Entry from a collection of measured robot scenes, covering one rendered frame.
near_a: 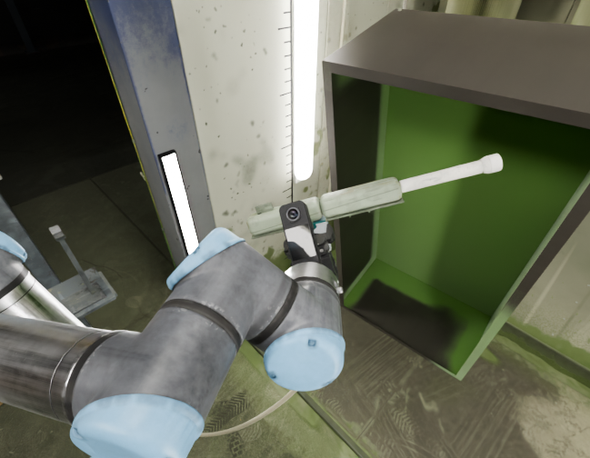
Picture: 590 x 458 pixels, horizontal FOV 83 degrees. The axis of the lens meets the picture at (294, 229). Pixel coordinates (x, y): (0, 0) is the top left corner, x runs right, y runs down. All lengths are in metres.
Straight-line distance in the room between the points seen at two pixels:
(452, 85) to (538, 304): 1.76
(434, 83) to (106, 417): 0.71
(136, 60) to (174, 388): 1.03
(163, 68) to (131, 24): 0.14
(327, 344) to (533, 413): 1.94
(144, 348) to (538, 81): 0.75
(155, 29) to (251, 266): 0.96
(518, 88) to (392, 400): 1.61
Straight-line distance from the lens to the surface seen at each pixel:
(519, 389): 2.30
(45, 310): 0.86
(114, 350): 0.34
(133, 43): 1.20
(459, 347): 1.72
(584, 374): 2.44
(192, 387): 0.31
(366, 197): 0.65
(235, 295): 0.35
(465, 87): 0.75
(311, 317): 0.39
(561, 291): 2.33
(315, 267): 0.49
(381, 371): 2.07
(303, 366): 0.40
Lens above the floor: 1.84
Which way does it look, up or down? 40 degrees down
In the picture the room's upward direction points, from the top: straight up
